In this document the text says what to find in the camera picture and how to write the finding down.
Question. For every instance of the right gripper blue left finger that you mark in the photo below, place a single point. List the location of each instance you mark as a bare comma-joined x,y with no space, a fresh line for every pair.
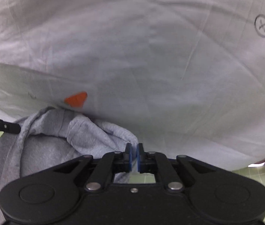
128,157

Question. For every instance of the grey zip hoodie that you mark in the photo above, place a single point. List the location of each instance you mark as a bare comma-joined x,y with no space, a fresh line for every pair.
53,136

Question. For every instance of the grey carrot print sheet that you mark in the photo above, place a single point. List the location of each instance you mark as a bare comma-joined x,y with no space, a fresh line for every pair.
185,76

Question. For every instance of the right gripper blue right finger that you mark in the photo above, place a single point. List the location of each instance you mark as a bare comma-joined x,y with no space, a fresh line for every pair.
141,158

